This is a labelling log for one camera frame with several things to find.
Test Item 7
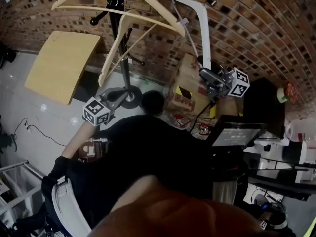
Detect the white metal shelf rack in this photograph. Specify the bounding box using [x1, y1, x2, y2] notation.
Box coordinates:
[0, 159, 47, 232]

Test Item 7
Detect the black coat rack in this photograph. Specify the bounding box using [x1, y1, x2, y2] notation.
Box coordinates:
[89, 0, 160, 110]

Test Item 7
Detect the person's face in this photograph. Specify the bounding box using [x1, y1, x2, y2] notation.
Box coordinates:
[87, 175, 268, 237]

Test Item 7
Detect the person in dark clothes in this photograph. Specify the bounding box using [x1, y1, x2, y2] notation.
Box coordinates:
[41, 115, 248, 232]

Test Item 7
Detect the red white snack packet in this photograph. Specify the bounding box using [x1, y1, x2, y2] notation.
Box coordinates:
[197, 123, 212, 136]
[172, 114, 191, 128]

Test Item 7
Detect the white appliance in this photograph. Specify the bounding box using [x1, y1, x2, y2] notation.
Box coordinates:
[283, 118, 316, 165]

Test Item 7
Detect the taped cardboard box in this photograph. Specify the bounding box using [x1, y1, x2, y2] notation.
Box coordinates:
[164, 53, 244, 123]

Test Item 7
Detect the person's right forearm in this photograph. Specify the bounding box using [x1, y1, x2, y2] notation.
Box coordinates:
[214, 95, 239, 123]

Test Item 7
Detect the black tablet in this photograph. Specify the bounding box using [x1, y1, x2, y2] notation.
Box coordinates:
[211, 115, 268, 149]

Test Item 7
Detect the white hanger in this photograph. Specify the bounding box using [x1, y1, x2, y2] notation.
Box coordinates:
[169, 0, 222, 70]

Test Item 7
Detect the black cabinet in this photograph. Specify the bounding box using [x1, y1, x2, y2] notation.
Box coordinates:
[243, 78, 287, 139]

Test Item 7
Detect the black round bin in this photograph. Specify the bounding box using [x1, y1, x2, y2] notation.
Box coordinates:
[142, 90, 165, 115]

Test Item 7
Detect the black tripod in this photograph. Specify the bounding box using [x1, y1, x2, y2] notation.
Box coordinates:
[246, 157, 316, 201]

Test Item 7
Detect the white green red ornament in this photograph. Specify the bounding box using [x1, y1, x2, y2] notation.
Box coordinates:
[276, 81, 298, 104]

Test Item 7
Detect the light wooden table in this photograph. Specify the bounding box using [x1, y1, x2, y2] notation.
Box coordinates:
[24, 31, 102, 105]

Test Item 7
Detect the black cable with earbuds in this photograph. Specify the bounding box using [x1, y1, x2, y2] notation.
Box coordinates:
[13, 117, 68, 148]

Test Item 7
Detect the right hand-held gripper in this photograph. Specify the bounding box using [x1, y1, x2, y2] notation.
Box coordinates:
[199, 67, 250, 99]

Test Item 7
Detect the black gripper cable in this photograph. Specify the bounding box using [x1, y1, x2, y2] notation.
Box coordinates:
[189, 100, 216, 134]

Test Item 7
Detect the person's left forearm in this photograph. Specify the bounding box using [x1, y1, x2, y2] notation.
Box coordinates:
[60, 122, 97, 159]

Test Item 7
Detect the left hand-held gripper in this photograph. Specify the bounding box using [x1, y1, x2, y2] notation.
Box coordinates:
[82, 87, 129, 127]

